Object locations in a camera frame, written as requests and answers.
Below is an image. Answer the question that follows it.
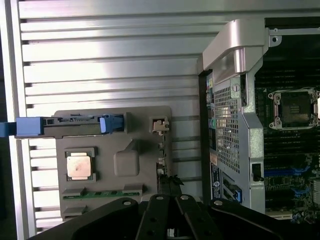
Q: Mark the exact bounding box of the green RAM stick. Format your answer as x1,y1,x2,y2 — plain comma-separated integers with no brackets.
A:
62,190,145,200

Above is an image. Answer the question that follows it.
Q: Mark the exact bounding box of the grey plastic parts rack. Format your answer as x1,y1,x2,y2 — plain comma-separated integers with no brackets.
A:
52,105,202,223

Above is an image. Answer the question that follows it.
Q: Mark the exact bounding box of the silver CPU chip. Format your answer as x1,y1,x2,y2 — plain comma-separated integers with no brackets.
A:
66,155,94,180

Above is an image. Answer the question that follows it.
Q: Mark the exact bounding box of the dark grey PC case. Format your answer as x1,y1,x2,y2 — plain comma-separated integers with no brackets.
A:
196,18,320,221

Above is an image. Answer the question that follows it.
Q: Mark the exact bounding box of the blue expansion slot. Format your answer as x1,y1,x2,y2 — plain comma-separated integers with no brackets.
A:
264,166,313,179

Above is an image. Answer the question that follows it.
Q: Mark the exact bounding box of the green motherboard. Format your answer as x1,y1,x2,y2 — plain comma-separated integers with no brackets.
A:
254,62,320,220

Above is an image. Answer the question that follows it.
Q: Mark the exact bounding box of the hard disk in blue carrier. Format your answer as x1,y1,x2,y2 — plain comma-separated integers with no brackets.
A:
0,113,126,140

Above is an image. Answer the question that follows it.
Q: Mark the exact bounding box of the CPU socket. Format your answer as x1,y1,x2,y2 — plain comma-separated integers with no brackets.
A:
267,87,320,131

